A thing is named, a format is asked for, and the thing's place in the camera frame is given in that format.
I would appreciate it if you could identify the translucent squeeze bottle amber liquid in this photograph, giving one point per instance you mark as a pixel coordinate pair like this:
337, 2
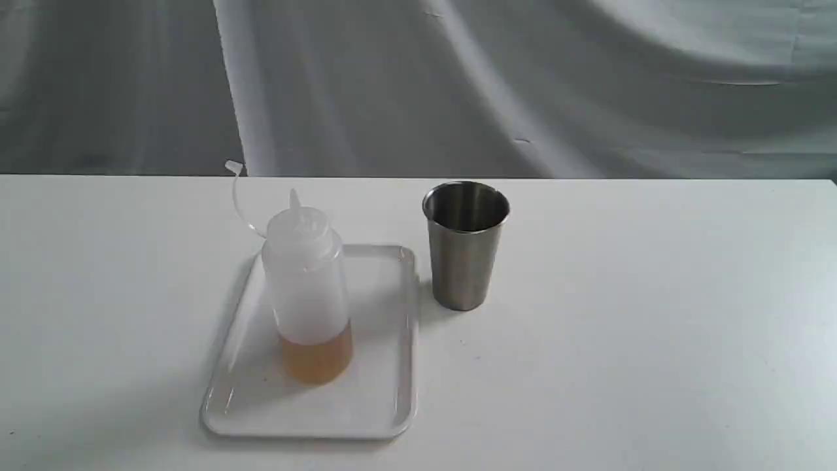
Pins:
306, 286

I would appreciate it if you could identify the stainless steel cup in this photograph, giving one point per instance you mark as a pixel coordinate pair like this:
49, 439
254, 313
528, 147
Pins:
464, 221

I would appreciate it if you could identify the clear plastic rectangular tray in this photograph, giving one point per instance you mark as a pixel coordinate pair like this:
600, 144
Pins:
251, 397

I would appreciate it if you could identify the grey fabric backdrop curtain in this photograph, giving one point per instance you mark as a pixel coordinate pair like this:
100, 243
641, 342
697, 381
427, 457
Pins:
421, 89

